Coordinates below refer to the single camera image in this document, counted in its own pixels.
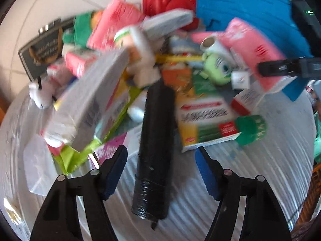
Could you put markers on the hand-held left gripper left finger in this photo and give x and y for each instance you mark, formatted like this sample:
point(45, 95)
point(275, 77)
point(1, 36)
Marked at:
point(114, 173)

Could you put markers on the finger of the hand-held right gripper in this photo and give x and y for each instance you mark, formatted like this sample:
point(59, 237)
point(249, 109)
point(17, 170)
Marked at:
point(278, 67)

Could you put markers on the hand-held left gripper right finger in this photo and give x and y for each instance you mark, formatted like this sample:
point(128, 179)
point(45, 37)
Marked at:
point(208, 173)

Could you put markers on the black trash bag roll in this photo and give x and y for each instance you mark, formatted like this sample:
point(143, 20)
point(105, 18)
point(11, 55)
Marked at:
point(155, 143)

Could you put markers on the blue plastic bin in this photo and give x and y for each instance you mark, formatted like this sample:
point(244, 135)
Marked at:
point(250, 7)

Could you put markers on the magenta and white packet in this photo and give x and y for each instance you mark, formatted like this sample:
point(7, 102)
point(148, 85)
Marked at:
point(110, 148)

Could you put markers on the small white box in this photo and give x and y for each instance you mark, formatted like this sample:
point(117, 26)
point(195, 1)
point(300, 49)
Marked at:
point(240, 80)

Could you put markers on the red and white box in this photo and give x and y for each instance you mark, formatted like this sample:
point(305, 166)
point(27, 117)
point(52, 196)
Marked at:
point(244, 103)

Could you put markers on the yellow red green medicine box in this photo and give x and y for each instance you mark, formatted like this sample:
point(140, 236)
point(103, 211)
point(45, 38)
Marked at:
point(205, 123)

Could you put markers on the green one-eyed monster plush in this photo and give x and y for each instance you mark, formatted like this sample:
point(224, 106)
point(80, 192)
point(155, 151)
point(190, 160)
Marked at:
point(218, 67)

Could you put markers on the green can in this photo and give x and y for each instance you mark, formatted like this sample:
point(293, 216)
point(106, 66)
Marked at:
point(252, 130)

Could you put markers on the white tape roll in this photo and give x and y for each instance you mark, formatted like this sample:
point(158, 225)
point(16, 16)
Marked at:
point(212, 45)

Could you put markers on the green carton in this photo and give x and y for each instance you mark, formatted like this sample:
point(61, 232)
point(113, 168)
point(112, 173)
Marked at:
point(205, 85)

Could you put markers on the clear plastic bag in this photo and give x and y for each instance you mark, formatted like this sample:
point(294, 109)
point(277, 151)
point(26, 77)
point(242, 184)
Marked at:
point(37, 165)

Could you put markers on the large grey cardboard box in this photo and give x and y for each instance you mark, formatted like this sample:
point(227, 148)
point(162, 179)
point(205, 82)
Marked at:
point(95, 93)

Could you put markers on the orange packet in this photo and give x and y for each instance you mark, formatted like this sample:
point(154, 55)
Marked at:
point(176, 77)

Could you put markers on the yellow flat packet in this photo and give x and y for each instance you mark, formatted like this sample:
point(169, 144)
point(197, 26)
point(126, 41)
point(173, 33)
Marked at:
point(175, 58)

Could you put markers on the white plush toy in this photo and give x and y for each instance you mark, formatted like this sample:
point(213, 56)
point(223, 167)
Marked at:
point(40, 95)

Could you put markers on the pale pink and white packet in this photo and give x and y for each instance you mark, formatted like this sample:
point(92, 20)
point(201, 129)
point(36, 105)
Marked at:
point(59, 74)

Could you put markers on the pink and white box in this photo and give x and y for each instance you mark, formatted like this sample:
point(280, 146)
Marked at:
point(80, 64)

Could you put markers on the grey flat box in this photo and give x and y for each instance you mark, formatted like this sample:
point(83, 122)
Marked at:
point(168, 22)

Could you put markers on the white box with cartoon print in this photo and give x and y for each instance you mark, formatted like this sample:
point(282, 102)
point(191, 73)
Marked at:
point(140, 55)

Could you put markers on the red plastic basket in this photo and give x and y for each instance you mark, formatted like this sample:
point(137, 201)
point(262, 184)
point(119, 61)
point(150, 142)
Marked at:
point(163, 0)

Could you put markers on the black box with gold print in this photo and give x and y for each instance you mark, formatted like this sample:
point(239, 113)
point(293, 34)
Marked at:
point(42, 47)

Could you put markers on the green packet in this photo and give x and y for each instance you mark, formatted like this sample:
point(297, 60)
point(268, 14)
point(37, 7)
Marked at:
point(80, 30)

